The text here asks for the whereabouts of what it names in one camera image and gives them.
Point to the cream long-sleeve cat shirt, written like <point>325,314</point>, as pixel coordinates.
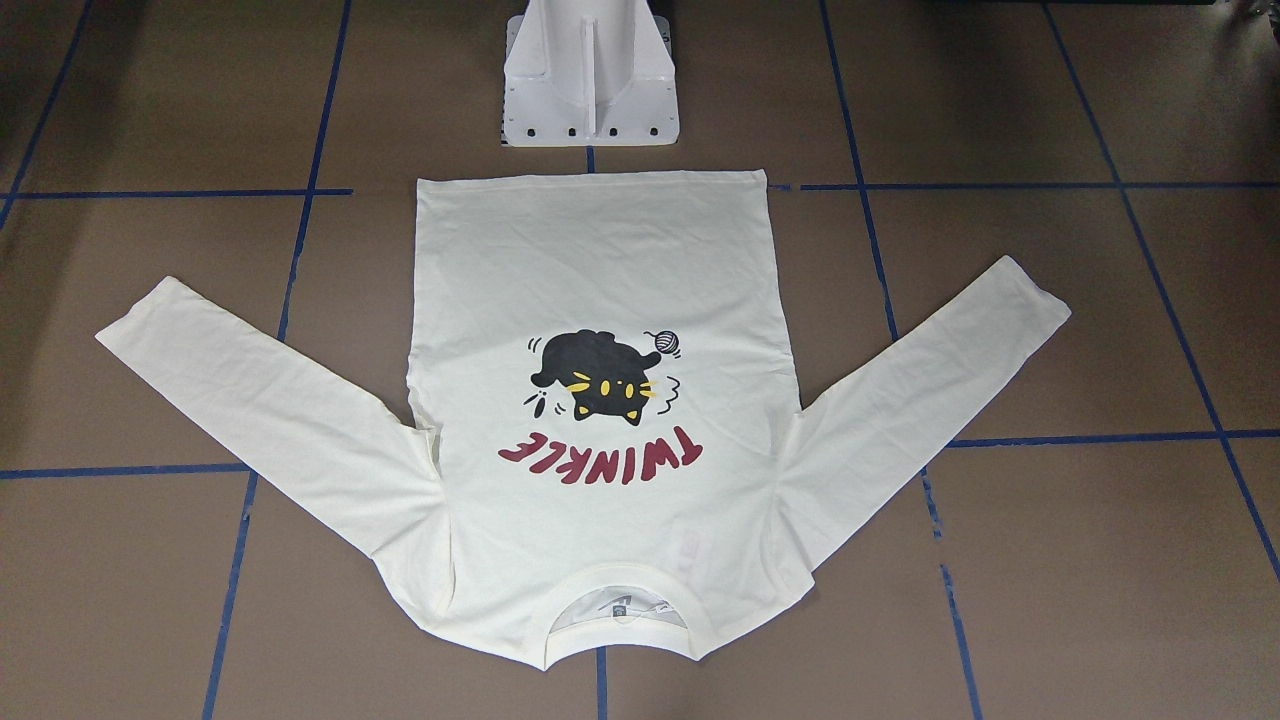
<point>608,444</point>

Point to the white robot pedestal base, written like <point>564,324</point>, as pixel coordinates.
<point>589,73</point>

